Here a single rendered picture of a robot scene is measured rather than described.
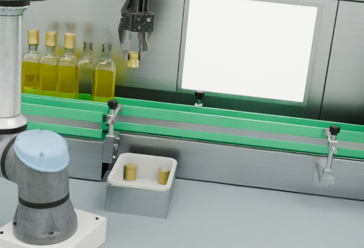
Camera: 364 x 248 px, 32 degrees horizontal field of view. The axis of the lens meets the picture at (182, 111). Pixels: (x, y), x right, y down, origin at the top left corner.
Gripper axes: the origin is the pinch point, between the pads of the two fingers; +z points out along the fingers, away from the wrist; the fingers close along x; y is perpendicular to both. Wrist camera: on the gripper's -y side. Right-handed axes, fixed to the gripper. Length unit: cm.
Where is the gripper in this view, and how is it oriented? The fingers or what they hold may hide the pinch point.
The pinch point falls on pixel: (132, 55)
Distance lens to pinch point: 188.1
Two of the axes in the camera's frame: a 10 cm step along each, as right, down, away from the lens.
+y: 3.3, 3.2, -8.9
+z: -0.9, 9.5, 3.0
